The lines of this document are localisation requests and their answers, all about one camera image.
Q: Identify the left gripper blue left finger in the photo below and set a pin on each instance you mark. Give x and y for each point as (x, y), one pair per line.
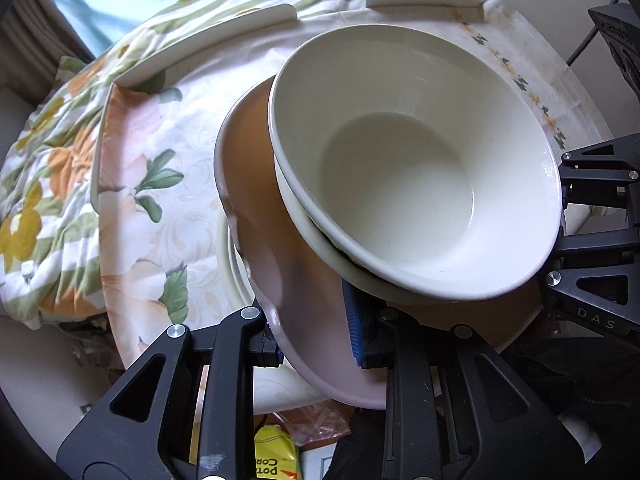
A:
(183, 410)

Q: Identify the white ribbed bowl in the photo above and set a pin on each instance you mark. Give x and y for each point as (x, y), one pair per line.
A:
(416, 160)

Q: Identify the pink flower-shaped plate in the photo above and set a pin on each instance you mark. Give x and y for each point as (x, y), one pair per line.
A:
(301, 296)

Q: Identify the brown right curtain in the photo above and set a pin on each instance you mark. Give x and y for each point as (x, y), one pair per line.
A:
(35, 35)

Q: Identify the floral green striped duvet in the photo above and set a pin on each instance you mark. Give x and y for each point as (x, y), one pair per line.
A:
(49, 231)

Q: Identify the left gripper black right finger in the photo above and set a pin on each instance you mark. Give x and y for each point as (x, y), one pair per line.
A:
(454, 408)

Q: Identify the floral cream tablecloth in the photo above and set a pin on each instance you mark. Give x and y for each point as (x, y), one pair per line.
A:
(161, 270)

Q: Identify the yellow potato chips bag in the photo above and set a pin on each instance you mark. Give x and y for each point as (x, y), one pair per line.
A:
(276, 455)

